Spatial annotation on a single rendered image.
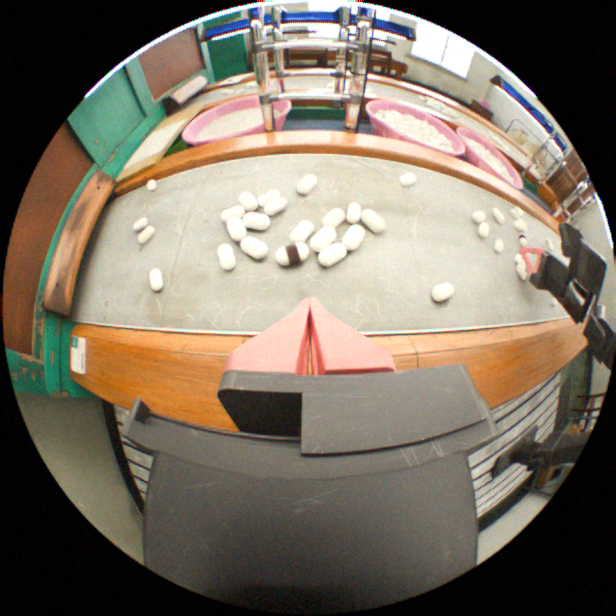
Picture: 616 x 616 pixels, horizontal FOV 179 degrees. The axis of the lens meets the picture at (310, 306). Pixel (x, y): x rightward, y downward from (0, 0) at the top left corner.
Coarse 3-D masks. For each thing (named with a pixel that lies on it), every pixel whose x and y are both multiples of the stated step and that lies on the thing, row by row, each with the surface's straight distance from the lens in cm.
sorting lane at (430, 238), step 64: (192, 192) 40; (256, 192) 34; (320, 192) 33; (384, 192) 35; (448, 192) 44; (128, 256) 41; (192, 256) 31; (384, 256) 28; (448, 256) 34; (512, 256) 48; (128, 320) 36; (192, 320) 28; (256, 320) 25; (384, 320) 26; (448, 320) 30; (512, 320) 41
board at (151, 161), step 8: (184, 112) 78; (192, 112) 73; (168, 120) 79; (176, 120) 73; (160, 128) 75; (176, 136) 61; (168, 144) 57; (160, 152) 55; (144, 160) 57; (152, 160) 54; (128, 168) 62; (136, 168) 57; (144, 168) 54; (120, 176) 62; (128, 176) 58
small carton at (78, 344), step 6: (72, 336) 45; (72, 342) 45; (78, 342) 42; (84, 342) 43; (72, 348) 45; (78, 348) 42; (84, 348) 43; (72, 354) 45; (78, 354) 42; (84, 354) 43; (72, 360) 45; (78, 360) 42; (84, 360) 43; (72, 366) 45; (78, 366) 43; (84, 366) 43; (78, 372) 43; (84, 372) 43
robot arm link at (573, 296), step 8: (568, 288) 41; (576, 288) 41; (584, 288) 40; (568, 296) 41; (576, 296) 41; (584, 296) 41; (592, 296) 42; (568, 304) 41; (576, 304) 40; (584, 304) 41; (568, 312) 42; (576, 312) 40; (584, 312) 42; (576, 320) 41
